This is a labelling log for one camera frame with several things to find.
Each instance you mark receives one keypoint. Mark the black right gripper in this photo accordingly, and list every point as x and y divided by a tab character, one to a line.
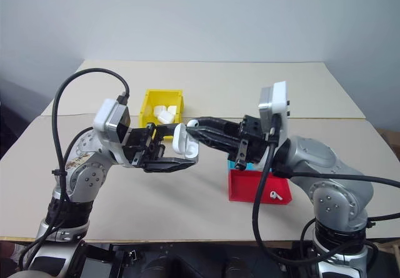
251	140

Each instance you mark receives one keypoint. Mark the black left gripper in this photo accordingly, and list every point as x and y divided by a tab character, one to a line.
139	143

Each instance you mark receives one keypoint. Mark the white earbud case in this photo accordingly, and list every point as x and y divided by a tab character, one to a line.
165	117
172	108
184	145
159	109

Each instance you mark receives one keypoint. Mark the white earbud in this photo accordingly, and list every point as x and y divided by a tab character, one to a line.
193	123
275	195

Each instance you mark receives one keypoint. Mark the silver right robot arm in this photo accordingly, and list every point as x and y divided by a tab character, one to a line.
325	168

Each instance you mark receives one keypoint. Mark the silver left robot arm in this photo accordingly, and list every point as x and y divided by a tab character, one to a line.
86	171

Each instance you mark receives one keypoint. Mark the white closed earbud case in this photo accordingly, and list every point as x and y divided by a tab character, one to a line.
172	108
159	109
165	117

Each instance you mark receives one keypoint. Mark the yellow plastic bin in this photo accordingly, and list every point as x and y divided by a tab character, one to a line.
147	109

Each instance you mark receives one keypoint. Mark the blue plastic tray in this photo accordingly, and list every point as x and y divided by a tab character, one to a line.
232	165

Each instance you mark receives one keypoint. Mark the red plastic tray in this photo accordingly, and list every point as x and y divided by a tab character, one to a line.
247	185

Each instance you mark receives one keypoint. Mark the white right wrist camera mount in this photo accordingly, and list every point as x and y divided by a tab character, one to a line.
279	103

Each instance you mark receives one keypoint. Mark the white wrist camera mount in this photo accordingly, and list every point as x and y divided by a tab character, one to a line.
279	103
104	117

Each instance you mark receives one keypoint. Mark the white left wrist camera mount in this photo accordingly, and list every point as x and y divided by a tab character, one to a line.
104	117

